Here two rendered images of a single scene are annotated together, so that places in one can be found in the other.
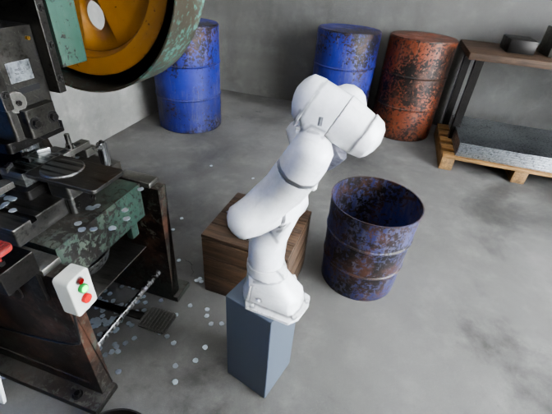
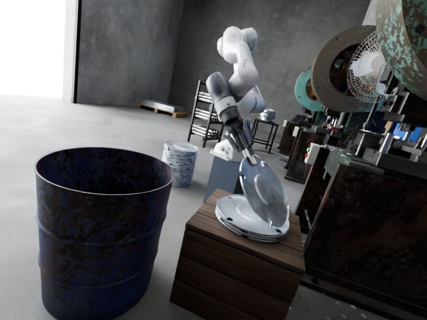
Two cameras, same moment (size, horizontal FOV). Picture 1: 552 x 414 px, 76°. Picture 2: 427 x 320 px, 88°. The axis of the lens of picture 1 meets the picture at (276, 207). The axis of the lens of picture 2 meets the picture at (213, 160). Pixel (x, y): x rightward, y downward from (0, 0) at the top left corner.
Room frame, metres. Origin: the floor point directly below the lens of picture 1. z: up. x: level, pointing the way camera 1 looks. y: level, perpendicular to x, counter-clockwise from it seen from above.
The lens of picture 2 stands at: (2.10, -0.17, 0.78)
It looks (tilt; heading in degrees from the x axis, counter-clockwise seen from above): 16 degrees down; 177
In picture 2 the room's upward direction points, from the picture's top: 13 degrees clockwise
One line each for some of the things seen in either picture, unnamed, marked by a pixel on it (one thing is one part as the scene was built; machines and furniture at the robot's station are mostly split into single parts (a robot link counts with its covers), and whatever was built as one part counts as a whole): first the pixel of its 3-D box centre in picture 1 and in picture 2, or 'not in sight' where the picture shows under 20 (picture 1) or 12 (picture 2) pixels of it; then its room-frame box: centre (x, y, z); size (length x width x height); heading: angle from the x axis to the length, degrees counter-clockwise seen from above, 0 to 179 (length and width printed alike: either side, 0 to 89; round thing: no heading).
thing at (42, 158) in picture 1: (33, 167); (397, 143); (0.97, 0.79, 0.76); 0.15 x 0.09 x 0.05; 165
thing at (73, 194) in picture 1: (80, 189); (358, 141); (0.93, 0.62, 0.72); 0.25 x 0.14 x 0.14; 75
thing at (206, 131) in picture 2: not in sight; (209, 115); (-1.48, -0.21, 0.47); 0.46 x 0.43 x 0.95; 55
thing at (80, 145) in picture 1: (71, 146); (417, 149); (1.14, 0.75, 0.76); 0.17 x 0.06 x 0.10; 165
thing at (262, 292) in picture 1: (275, 282); (230, 145); (0.78, -0.02, 0.52); 0.22 x 0.19 x 0.14; 59
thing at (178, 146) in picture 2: not in sight; (181, 146); (0.23, -0.37, 0.31); 0.29 x 0.29 x 0.01
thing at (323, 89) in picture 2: not in sight; (361, 122); (-0.60, 1.59, 0.87); 1.53 x 0.99 x 1.74; 73
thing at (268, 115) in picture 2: not in sight; (264, 129); (-2.14, 0.85, 0.40); 0.45 x 0.40 x 0.79; 177
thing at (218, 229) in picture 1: (258, 250); (239, 254); (1.31, 0.07, 0.18); 0.40 x 0.38 x 0.35; 73
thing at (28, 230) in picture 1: (39, 188); (391, 159); (0.98, 0.79, 0.68); 0.45 x 0.30 x 0.06; 165
